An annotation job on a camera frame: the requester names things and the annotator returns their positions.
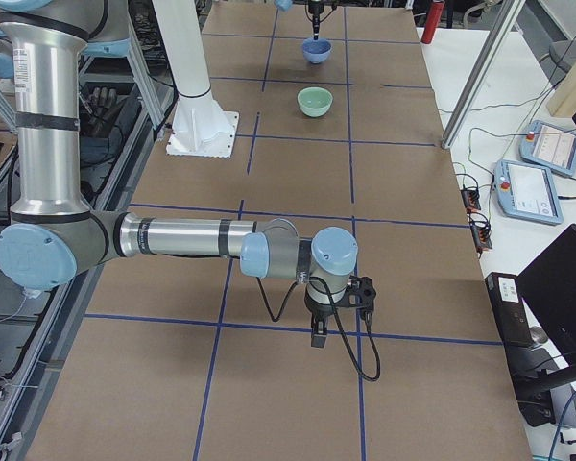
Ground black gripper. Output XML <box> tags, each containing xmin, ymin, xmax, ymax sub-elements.
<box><xmin>304</xmin><ymin>293</ymin><xmax>335</xmax><ymax>348</ymax></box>
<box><xmin>307</xmin><ymin>0</ymin><xmax>324</xmax><ymax>40</ymax></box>

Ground blue bowl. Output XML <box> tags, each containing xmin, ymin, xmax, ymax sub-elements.
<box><xmin>301</xmin><ymin>37</ymin><xmax>332</xmax><ymax>64</ymax></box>

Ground green bowl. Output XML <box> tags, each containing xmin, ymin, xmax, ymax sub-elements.
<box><xmin>297</xmin><ymin>86</ymin><xmax>333</xmax><ymax>118</ymax></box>

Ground red cylinder bottle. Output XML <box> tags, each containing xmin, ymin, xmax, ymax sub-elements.
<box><xmin>420</xmin><ymin>0</ymin><xmax>445</xmax><ymax>44</ymax></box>

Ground black orange connector module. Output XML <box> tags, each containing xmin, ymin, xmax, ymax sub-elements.
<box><xmin>468</xmin><ymin>211</ymin><xmax>492</xmax><ymax>255</ymax></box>
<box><xmin>457</xmin><ymin>173</ymin><xmax>481</xmax><ymax>211</ymax></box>

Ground black mini computer box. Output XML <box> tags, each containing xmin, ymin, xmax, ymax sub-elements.
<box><xmin>485</xmin><ymin>272</ymin><xmax>533</xmax><ymax>348</ymax></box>

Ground black monitor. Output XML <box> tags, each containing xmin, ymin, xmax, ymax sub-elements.
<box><xmin>517</xmin><ymin>224</ymin><xmax>576</xmax><ymax>352</ymax></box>

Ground blue teach pendant near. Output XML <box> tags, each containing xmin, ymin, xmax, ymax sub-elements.
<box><xmin>493</xmin><ymin>159</ymin><xmax>564</xmax><ymax>226</ymax></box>

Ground blue teach pendant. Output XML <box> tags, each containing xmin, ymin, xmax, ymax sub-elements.
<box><xmin>519</xmin><ymin>120</ymin><xmax>576</xmax><ymax>177</ymax></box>
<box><xmin>493</xmin><ymin>159</ymin><xmax>564</xmax><ymax>226</ymax></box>

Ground blue teach pendant far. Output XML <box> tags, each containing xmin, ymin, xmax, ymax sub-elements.
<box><xmin>519</xmin><ymin>120</ymin><xmax>576</xmax><ymax>177</ymax></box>

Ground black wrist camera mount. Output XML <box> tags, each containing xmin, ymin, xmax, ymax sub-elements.
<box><xmin>342</xmin><ymin>276</ymin><xmax>376</xmax><ymax>316</ymax></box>

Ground white camera pole with base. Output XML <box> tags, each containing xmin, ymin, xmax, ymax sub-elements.
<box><xmin>153</xmin><ymin>0</ymin><xmax>239</xmax><ymax>158</ymax></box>

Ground aluminium frame post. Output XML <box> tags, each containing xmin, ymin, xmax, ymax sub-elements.
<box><xmin>441</xmin><ymin>0</ymin><xmax>526</xmax><ymax>149</ymax></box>

